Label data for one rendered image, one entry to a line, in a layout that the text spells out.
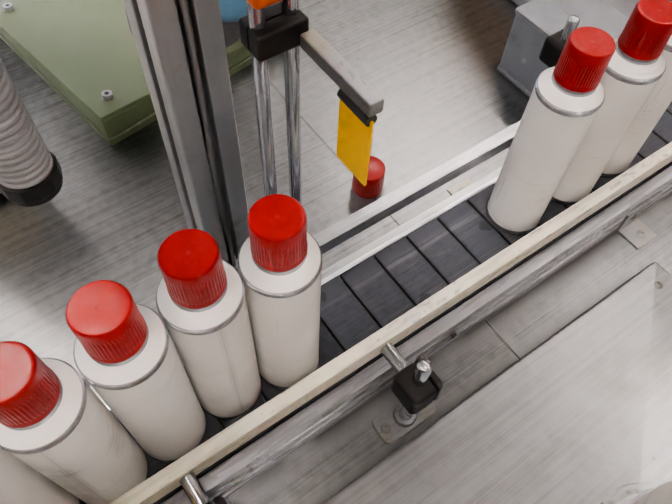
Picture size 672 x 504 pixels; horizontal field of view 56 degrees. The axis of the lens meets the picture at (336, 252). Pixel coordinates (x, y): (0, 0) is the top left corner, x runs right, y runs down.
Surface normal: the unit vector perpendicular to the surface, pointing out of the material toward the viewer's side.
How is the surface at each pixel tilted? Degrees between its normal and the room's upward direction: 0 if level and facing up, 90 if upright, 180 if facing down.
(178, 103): 90
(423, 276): 0
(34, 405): 90
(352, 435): 0
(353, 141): 90
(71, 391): 41
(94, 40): 5
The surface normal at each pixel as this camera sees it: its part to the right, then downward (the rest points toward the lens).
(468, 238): 0.04, -0.54
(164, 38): 0.58, 0.70
